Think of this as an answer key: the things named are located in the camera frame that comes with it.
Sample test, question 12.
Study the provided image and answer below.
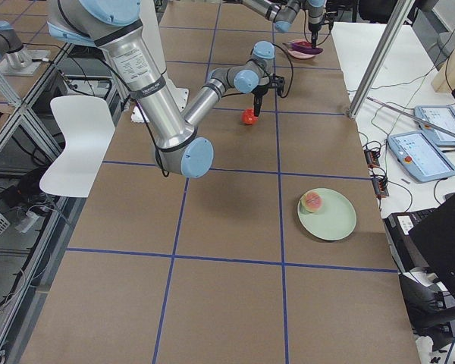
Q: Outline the blue teach pendant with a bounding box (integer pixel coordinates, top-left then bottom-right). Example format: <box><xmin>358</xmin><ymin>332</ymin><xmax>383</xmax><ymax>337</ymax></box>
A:
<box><xmin>414</xmin><ymin>105</ymin><xmax>455</xmax><ymax>147</ymax></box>
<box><xmin>387</xmin><ymin>131</ymin><xmax>455</xmax><ymax>183</ymax></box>

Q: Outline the black laptop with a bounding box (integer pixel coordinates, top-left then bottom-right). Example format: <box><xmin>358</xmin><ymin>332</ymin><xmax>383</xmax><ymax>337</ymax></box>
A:
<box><xmin>384</xmin><ymin>193</ymin><xmax>455</xmax><ymax>296</ymax></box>

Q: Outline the long metal grabber stick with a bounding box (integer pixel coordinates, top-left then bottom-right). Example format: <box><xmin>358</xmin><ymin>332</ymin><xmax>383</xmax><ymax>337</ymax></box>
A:
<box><xmin>366</xmin><ymin>96</ymin><xmax>455</xmax><ymax>142</ymax></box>

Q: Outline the blue teach pendant far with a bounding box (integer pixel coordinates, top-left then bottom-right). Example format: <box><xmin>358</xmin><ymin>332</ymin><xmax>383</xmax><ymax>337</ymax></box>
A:
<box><xmin>414</xmin><ymin>105</ymin><xmax>455</xmax><ymax>147</ymax></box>

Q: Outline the yellow green fruit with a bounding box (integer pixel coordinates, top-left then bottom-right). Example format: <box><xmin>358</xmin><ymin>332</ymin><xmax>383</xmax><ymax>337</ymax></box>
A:
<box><xmin>300</xmin><ymin>191</ymin><xmax>323</xmax><ymax>213</ymax></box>

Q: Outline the blue teach pendant near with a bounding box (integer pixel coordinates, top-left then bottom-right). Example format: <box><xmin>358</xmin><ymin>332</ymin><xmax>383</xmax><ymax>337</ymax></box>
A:
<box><xmin>387</xmin><ymin>131</ymin><xmax>455</xmax><ymax>183</ymax></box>

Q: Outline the purple eggplant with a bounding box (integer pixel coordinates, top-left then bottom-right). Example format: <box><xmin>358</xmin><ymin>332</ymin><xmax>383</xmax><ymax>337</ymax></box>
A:
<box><xmin>285</xmin><ymin>41</ymin><xmax>323</xmax><ymax>55</ymax></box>

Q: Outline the aluminium frame post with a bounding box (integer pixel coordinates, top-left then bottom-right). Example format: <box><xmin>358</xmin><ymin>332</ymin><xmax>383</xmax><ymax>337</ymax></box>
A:
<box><xmin>347</xmin><ymin>0</ymin><xmax>415</xmax><ymax>119</ymax></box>

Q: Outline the white plastic chair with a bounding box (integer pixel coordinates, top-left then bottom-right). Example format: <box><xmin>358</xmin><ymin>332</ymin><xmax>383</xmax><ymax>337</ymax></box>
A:
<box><xmin>39</xmin><ymin>95</ymin><xmax>115</xmax><ymax>198</ymax></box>

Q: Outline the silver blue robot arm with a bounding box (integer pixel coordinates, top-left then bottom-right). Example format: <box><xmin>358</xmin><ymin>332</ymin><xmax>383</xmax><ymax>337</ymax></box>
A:
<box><xmin>238</xmin><ymin>0</ymin><xmax>334</xmax><ymax>49</ymax></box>
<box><xmin>48</xmin><ymin>1</ymin><xmax>275</xmax><ymax>178</ymax></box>

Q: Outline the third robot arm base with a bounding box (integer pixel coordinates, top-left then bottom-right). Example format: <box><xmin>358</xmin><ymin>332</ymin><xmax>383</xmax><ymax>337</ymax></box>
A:
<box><xmin>0</xmin><ymin>20</ymin><xmax>39</xmax><ymax>77</ymax></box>

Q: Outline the light green plate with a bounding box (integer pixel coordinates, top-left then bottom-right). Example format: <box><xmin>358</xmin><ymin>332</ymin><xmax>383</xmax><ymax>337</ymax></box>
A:
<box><xmin>297</xmin><ymin>188</ymin><xmax>357</xmax><ymax>241</ymax></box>

